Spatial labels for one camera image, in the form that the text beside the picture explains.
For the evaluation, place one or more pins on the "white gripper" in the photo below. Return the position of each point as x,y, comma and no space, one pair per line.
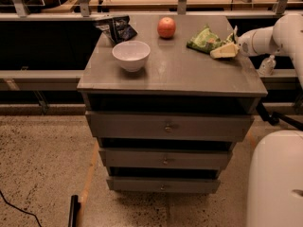
245,43

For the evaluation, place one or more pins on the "green jalapeno chip bag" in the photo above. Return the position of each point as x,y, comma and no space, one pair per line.
206,41

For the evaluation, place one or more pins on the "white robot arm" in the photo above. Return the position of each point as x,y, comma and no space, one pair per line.
284,38

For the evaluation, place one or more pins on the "white bowl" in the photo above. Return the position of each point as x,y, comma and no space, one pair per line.
131,55

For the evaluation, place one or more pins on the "dark blue chip bag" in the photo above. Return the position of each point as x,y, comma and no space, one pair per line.
116,28

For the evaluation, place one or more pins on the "hand sanitizer bottle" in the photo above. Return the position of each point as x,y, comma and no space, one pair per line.
268,65

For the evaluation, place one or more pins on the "red apple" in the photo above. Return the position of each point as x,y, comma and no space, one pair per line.
166,27

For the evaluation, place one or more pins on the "black office chair base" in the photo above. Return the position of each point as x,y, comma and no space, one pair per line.
274,118

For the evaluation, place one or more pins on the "grey drawer cabinet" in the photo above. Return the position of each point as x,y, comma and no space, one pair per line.
175,80

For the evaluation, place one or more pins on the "top grey drawer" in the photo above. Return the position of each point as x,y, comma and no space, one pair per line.
165,126

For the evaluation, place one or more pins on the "grey drawer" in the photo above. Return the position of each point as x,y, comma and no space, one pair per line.
165,126
167,185
161,158

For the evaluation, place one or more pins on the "middle grey drawer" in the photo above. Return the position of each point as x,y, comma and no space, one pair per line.
161,158

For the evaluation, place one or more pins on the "bottom grey drawer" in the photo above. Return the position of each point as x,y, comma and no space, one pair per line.
167,185

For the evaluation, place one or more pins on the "black bar on floor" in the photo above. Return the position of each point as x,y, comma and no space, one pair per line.
73,211

